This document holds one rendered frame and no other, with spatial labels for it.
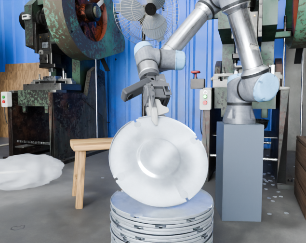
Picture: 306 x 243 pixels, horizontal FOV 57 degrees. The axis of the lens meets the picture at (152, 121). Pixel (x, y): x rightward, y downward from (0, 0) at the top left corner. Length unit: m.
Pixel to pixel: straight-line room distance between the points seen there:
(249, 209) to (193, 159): 0.64
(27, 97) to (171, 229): 2.27
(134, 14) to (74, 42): 0.54
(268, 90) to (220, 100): 0.78
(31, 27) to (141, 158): 2.33
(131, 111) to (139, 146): 2.84
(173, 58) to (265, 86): 0.40
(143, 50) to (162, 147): 0.39
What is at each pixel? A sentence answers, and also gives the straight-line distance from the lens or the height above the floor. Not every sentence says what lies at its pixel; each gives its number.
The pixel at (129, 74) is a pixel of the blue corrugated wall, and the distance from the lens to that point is 3.67.
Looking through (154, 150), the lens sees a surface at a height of 0.42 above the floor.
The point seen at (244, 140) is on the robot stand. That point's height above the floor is 0.38.
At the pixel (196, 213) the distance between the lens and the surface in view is 0.73.
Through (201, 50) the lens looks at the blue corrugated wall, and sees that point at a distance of 3.43.
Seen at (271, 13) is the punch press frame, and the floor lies 1.13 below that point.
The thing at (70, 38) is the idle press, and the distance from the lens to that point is 2.44.
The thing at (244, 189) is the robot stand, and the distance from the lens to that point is 1.39.
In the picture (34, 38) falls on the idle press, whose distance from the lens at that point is 2.92.
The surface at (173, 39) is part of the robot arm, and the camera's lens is 1.23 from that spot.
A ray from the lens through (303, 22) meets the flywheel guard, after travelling 2.01.
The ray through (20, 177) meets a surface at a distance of 1.90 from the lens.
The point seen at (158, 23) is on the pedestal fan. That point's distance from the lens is 2.48.
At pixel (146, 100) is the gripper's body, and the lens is 0.92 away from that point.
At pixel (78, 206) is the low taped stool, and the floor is 0.01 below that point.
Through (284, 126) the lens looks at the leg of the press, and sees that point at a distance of 1.93.
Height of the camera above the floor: 0.57
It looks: 5 degrees down
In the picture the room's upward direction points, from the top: straight up
